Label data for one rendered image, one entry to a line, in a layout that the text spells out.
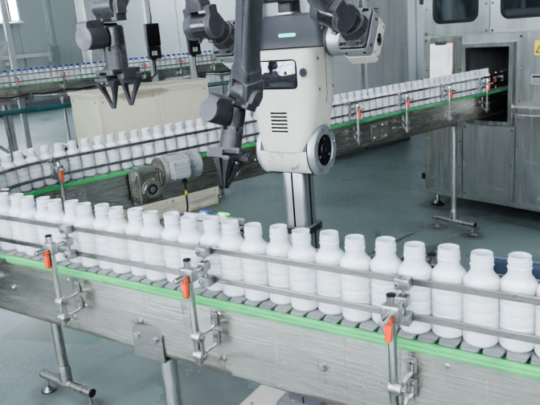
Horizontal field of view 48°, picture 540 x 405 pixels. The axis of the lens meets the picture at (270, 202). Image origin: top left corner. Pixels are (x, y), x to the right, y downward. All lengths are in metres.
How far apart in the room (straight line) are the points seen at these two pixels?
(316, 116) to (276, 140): 0.14
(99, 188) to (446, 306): 1.97
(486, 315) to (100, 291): 0.94
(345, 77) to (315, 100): 5.76
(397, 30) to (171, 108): 3.72
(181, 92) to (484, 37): 2.56
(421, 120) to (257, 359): 3.07
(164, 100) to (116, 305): 4.05
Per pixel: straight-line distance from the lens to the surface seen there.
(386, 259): 1.14
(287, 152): 1.87
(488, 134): 4.99
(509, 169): 4.95
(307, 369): 1.28
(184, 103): 5.62
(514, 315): 1.09
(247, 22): 1.46
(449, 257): 1.10
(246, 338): 1.34
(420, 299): 1.13
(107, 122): 5.29
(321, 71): 1.86
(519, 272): 1.08
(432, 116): 4.31
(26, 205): 1.80
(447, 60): 5.12
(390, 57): 8.18
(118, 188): 2.85
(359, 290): 1.17
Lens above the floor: 1.55
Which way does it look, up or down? 15 degrees down
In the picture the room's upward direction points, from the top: 5 degrees counter-clockwise
